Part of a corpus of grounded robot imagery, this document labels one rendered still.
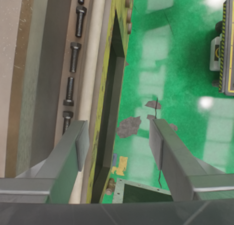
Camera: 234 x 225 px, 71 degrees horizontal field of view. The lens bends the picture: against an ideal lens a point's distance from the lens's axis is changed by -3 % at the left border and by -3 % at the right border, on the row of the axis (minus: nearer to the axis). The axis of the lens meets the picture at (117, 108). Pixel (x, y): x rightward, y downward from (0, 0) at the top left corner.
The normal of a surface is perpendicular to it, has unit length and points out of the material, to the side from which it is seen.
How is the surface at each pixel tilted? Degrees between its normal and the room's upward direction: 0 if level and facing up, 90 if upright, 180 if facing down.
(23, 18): 90
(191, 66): 0
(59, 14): 90
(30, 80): 90
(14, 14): 0
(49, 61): 90
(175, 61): 0
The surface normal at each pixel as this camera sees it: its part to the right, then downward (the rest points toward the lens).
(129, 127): -0.09, 0.05
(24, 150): 0.99, 0.14
